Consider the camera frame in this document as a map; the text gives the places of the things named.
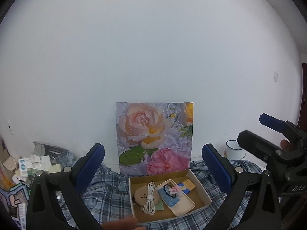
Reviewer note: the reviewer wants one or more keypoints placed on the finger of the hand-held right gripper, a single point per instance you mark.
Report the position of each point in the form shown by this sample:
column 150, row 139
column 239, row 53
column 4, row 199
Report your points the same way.
column 272, row 122
column 259, row 146

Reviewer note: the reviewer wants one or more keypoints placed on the floral rose picture board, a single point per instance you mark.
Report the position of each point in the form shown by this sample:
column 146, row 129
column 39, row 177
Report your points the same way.
column 153, row 136

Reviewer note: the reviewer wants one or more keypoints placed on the white enamel mug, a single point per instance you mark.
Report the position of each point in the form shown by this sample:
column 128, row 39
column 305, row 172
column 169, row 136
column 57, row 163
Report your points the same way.
column 233, row 151

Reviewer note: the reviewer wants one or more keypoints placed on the dark wooden door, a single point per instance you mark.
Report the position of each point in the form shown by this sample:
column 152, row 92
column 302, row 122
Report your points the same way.
column 303, row 95

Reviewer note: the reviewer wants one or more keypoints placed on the person's left hand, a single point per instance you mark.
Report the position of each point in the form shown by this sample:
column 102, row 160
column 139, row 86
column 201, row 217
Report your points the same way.
column 120, row 224

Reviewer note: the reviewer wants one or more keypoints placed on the person's right hand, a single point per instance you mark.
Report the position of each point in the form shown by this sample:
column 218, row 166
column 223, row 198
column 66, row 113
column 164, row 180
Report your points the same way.
column 286, row 145

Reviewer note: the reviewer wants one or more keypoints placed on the blue plaid shirt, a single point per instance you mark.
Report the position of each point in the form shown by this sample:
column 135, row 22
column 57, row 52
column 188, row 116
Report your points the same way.
column 108, row 196

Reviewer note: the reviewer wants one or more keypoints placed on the white and blue box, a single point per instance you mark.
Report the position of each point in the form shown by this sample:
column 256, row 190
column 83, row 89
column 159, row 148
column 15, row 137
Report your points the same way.
column 22, row 167

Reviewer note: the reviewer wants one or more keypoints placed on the beige phone case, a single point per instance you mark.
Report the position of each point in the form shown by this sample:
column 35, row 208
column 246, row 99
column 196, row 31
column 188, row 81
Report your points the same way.
column 184, row 208

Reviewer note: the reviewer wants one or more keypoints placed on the grey bag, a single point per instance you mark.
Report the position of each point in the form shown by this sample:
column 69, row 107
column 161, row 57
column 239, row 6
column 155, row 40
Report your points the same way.
column 50, row 149

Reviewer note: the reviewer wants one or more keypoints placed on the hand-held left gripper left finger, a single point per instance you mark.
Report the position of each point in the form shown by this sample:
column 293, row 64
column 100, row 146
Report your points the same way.
column 92, row 167

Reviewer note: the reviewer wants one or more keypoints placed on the gold and blue packet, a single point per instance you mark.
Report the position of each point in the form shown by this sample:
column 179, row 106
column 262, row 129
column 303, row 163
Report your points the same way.
column 188, row 185

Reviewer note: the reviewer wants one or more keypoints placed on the cartoon printed bag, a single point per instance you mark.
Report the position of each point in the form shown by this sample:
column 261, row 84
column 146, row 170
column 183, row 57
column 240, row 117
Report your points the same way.
column 14, row 198

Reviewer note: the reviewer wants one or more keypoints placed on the white wall outlet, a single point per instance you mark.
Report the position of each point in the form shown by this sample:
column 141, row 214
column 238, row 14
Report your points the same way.
column 10, row 129

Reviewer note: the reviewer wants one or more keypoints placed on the white wall switch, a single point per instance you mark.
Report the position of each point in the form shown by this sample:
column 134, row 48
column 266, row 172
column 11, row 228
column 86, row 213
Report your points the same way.
column 276, row 76

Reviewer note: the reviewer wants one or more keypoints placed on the cardboard box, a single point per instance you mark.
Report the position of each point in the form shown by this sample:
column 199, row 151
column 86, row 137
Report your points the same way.
column 199, row 201

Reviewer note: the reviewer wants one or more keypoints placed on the green card pouch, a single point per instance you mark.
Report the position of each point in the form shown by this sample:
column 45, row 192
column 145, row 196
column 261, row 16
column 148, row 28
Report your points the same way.
column 160, row 206

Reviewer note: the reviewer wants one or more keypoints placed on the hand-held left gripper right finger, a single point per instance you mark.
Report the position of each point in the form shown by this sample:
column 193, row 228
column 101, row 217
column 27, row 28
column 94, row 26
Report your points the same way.
column 215, row 167

